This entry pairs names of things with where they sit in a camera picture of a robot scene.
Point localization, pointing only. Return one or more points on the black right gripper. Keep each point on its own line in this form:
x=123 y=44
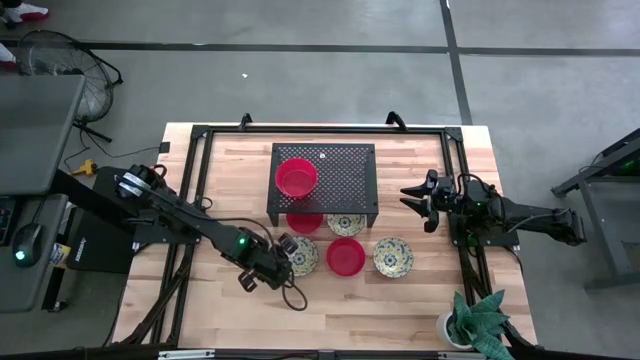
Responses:
x=432 y=222

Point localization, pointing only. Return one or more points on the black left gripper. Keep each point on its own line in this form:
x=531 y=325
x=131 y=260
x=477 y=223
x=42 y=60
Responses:
x=265 y=267

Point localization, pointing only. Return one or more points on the red plastic mini bowl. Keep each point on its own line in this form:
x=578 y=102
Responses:
x=296 y=180
x=346 y=256
x=305 y=223

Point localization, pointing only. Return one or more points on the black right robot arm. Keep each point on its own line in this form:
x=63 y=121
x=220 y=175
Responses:
x=530 y=215

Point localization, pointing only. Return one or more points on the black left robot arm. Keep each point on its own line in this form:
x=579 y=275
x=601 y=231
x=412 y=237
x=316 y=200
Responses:
x=200 y=225

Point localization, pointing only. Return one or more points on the patterned plate under rack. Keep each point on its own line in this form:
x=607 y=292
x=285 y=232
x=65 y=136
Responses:
x=346 y=225

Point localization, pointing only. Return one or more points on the black perforated metal shelf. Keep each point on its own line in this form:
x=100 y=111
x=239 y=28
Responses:
x=345 y=175

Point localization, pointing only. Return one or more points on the artificial plant in white pot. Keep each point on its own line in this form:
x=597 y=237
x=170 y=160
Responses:
x=475 y=325

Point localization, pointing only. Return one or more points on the small black box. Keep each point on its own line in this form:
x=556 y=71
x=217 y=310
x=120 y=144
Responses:
x=164 y=147

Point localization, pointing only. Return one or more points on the black mat with white print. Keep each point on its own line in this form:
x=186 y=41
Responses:
x=95 y=250

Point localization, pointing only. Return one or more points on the grey metal side stand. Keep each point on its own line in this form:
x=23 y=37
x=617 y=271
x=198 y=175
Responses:
x=610 y=225

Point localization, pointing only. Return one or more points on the small colourful packet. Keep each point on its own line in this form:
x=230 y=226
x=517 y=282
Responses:
x=60 y=254

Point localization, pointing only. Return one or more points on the yellow plug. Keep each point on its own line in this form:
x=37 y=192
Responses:
x=85 y=168

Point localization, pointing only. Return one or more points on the black computer mouse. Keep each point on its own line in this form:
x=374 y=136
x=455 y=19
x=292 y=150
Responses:
x=27 y=242

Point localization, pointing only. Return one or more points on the grey desk top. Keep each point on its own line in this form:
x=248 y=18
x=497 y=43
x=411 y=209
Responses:
x=35 y=135
x=25 y=285

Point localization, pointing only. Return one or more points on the black floor fan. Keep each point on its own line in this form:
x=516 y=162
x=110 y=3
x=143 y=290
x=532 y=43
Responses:
x=95 y=90

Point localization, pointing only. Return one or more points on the person's shoe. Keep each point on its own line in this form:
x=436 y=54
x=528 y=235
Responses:
x=27 y=11
x=6 y=57

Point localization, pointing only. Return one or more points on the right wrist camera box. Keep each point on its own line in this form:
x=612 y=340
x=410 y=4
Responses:
x=446 y=189

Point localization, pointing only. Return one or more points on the black frame bracket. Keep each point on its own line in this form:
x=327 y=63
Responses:
x=396 y=119
x=245 y=120

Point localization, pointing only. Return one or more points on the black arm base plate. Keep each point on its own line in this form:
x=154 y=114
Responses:
x=500 y=239

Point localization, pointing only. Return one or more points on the black metal rig frame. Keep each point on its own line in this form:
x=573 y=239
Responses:
x=325 y=129

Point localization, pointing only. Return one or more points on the white metal bracket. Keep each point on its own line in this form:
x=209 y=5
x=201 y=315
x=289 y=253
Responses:
x=186 y=354

